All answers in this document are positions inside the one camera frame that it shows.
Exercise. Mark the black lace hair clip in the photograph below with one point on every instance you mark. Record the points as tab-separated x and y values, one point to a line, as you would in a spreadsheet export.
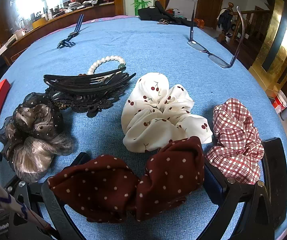
88	94

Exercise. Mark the brown sheer dotted scrunchie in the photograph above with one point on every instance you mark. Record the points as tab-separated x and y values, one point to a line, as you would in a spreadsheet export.
33	135

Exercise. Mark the wooden dresser counter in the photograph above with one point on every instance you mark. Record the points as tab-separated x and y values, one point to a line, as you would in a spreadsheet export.
70	19

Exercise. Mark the white cherry print scrunchie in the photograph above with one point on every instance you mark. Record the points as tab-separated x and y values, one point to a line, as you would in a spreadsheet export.
156	114

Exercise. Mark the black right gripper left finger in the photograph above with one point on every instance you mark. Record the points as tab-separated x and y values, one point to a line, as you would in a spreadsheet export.
64	225

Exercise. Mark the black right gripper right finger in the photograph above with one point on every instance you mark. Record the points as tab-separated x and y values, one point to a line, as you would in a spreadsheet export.
221	193

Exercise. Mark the red white plaid scrunchie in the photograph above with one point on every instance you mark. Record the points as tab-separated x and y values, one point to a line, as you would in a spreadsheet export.
239	148

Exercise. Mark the blue striped hair clip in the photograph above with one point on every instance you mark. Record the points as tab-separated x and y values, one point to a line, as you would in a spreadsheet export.
67	41

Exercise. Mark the dark red polka-dot scrunchie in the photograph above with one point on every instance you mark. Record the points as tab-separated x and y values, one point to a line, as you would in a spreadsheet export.
106	190

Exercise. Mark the black clothing pile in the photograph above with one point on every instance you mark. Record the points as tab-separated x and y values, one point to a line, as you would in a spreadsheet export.
158	13

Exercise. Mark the red white bucket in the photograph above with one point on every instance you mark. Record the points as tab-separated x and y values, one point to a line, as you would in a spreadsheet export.
280	102

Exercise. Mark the blue bedspread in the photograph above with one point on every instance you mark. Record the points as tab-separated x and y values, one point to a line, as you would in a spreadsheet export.
146	47

